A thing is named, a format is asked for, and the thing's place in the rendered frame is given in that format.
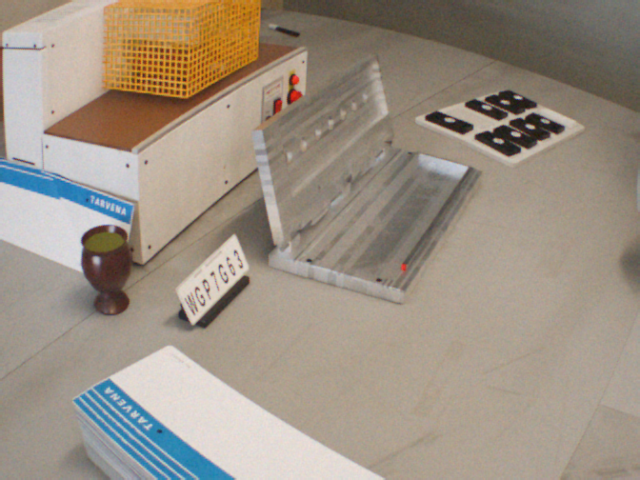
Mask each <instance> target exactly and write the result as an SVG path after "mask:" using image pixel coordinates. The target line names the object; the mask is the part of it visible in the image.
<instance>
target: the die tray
mask: <svg viewBox="0 0 640 480"><path fill-rule="evenodd" d="M498 93H499V91H498V92H495V93H492V94H489V95H485V96H482V97H479V98H475V99H477V100H479V101H482V102H484V103H487V102H485V97H487V96H490V95H493V94H496V95H498ZM465 103H466V102H463V103H460V104H457V105H454V106H451V107H447V108H444V109H441V110H439V111H440V112H443V113H445V114H447V115H450V116H452V117H455V118H458V119H460V120H463V121H465V122H468V123H470V124H473V125H474V126H473V130H472V131H470V132H468V133H466V134H464V135H462V134H459V133H457V132H454V131H452V130H448V129H445V128H443V127H440V126H438V125H435V124H433V123H431V122H428V121H426V120H425V115H427V114H430V113H431V112H430V113H427V114H424V115H421V116H418V117H416V118H415V123H416V124H418V125H420V126H422V127H425V128H427V129H429V130H433V131H435V132H437V133H440V134H442V135H444V136H446V137H448V138H450V139H452V140H454V141H456V142H458V143H461V144H463V145H465V146H467V147H469V148H471V149H474V150H477V151H479V152H481V153H483V154H485V155H487V156H488V157H490V158H492V159H495V160H497V161H499V162H501V163H503V164H505V165H507V166H509V167H511V168H516V167H518V166H520V165H522V164H524V163H526V162H527V161H529V160H531V159H532V158H534V157H536V156H538V155H540V154H542V153H543V152H545V151H547V150H550V149H552V148H554V147H556V146H558V145H559V144H561V143H563V142H565V141H567V140H569V139H571V138H572V137H573V136H575V135H577V134H579V133H581V132H583V131H584V128H585V127H584V126H582V125H580V124H578V123H575V126H574V127H572V128H570V127H568V126H566V125H564V124H561V123H559V122H557V121H555V120H552V119H550V118H548V117H547V116H544V115H542V114H540V113H541V110H542V109H544V107H542V106H540V105H538V104H537V108H534V109H530V110H526V112H523V113H521V114H518V115H515V114H512V113H510V112H509V115H508V117H507V118H505V119H502V120H500V121H497V120H495V119H493V118H490V117H488V116H486V115H484V114H482V113H479V112H477V111H474V110H470V109H468V108H465ZM487 104H489V103H487ZM489 105H491V106H493V105H492V104H489ZM494 107H495V106H494ZM496 108H498V107H496ZM498 109H500V108H498ZM500 110H502V109H500ZM505 111H506V110H505ZM507 112H508V111H507ZM532 112H534V113H537V114H539V115H541V116H544V117H546V118H548V119H549V120H552V121H554V122H556V123H558V124H560V125H563V126H565V130H564V131H563V132H561V133H559V134H558V135H557V134H554V133H552V132H550V131H549V132H550V138H548V139H545V140H543V141H539V140H538V141H537V145H536V146H534V147H532V148H530V149H529V150H527V149H525V148H523V147H521V146H519V145H516V144H515V145H516V146H518V147H520V148H521V152H520V153H518V154H515V155H513V156H511V157H508V156H506V155H504V154H502V153H500V152H499V151H497V150H494V149H492V148H490V147H488V146H486V145H484V144H482V143H481V142H479V141H477V140H475V139H474V135H475V134H476V133H480V132H483V131H486V130H489V131H491V132H493V129H494V128H496V127H499V126H501V125H503V124H504V125H506V126H508V127H511V128H513V129H515V130H518V129H516V128H514V127H512V126H510V125H509V121H510V120H512V119H515V118H519V117H521V118H523V119H525V116H526V115H528V114H530V113H532ZM518 131H520V130H518ZM547 131H548V130H547Z"/></svg>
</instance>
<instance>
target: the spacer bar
mask: <svg viewBox="0 0 640 480"><path fill-rule="evenodd" d="M540 114H542V115H544V116H547V117H548V118H550V119H552V120H555V121H557V122H559V123H561V124H564V125H566V126H568V127H570V128H572V127H574V126H575V123H576V121H574V120H572V119H569V118H568V117H566V116H564V115H561V114H559V113H557V112H555V111H552V110H549V109H546V108H544V109H542V110H541V113H540Z"/></svg>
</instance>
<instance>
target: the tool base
mask: <svg viewBox="0 0 640 480"><path fill-rule="evenodd" d="M384 144H385V147H384V148H383V149H382V150H381V151H380V152H379V153H378V154H377V155H376V156H375V159H376V163H375V164H374V165H373V166H372V167H371V168H370V169H369V170H368V171H367V172H366V173H365V174H364V175H363V176H359V175H360V174H361V173H362V172H361V171H359V172H358V173H357V174H356V175H355V176H354V177H353V178H352V179H345V180H344V181H343V184H344V188H342V189H341V190H340V191H339V192H338V193H337V194H336V195H335V196H334V197H333V198H332V199H331V200H330V203H331V208H330V209H329V210H328V211H327V212H326V213H325V214H324V215H323V216H322V217H321V218H320V219H319V220H318V221H317V222H316V223H315V224H314V225H313V226H311V224H312V220H310V221H309V222H308V224H307V225H306V226H305V227H304V228H302V229H301V230H293V231H292V232H291V233H290V239H291V240H290V241H289V242H288V244H287V245H286V246H277V247H276V248H275V249H274V250H273V251H272V252H271V253H270V254H269V267H272V268H276V269H279V270H284V271H287V272H291V273H294V274H297V275H301V276H304V277H308V278H310V279H314V280H317V281H320V282H324V283H327V284H331V285H334V286H337V287H340V288H344V289H347V290H353V291H357V292H361V293H364V294H367V295H370V296H374V297H377V298H381V299H385V300H388V301H391V302H395V303H398V304H402V305H403V304H404V303H405V301H406V300H407V299H408V297H409V296H410V294H411V292H412V291H413V289H414V288H415V286H416V285H417V283H418V282H419V280H420V279H421V277H422V276H423V274H424V273H425V271H426V270H427V268H428V267H429V265H430V263H431V261H432V260H433V258H434V257H435V255H436V254H437V252H438V251H439V250H440V248H441V247H442V245H443V244H444V242H445V240H446V239H447V237H448V236H449V234H450V232H451V230H452V229H453V227H454V226H455V224H456V222H457V221H458V219H459V217H460V216H461V214H462V213H463V211H464V209H465V208H466V206H467V204H468V203H469V201H470V200H471V198H472V196H473V195H474V193H475V191H476V190H477V188H478V186H479V185H480V183H481V179H482V171H481V170H476V169H474V170H473V171H472V173H471V175H470V177H469V178H468V180H467V182H466V183H465V185H464V186H463V188H462V189H461V190H460V191H459V193H458V194H457V196H456V198H455V199H454V201H453V202H452V204H451V205H450V207H449V209H448V210H447V212H446V213H445V215H444V216H443V218H442V219H441V221H440V222H439V224H438V225H437V227H436V228H435V230H434V231H433V233H432V234H431V236H430V238H429V239H428V241H427V242H426V243H425V245H424V246H423V248H422V249H421V250H420V251H419V253H418V254H417V256H416V257H415V258H414V260H413V261H412V263H411V264H410V266H409V267H408V269H407V270H406V271H404V270H401V266H402V264H403V262H404V261H405V260H406V258H407V257H408V255H409V254H410V252H411V251H412V249H413V248H414V247H415V245H416V244H417V242H418V241H419V240H420V238H421V237H422V235H423V234H424V232H425V231H426V230H427V228H428V227H429V225H430V223H431V222H432V221H433V219H434V218H435V216H436V215H437V213H438V212H439V211H440V209H441V208H442V207H443V205H444V204H445V203H446V201H447V200H448V198H449V197H450V195H451V193H452V192H453V190H454V189H455V187H456V186H457V184H458V183H459V181H460V180H461V178H462V177H463V175H464V174H465V171H463V170H458V169H454V168H450V167H447V166H443V165H440V164H436V163H432V162H430V161H426V160H422V159H419V154H415V153H412V154H408V152H407V151H404V150H403V149H394V148H390V145H391V144H392V141H389V142H388V143H384ZM307 259H311V260H312V262H307ZM378 278H380V279H382V282H377V281H376V279H378Z"/></svg>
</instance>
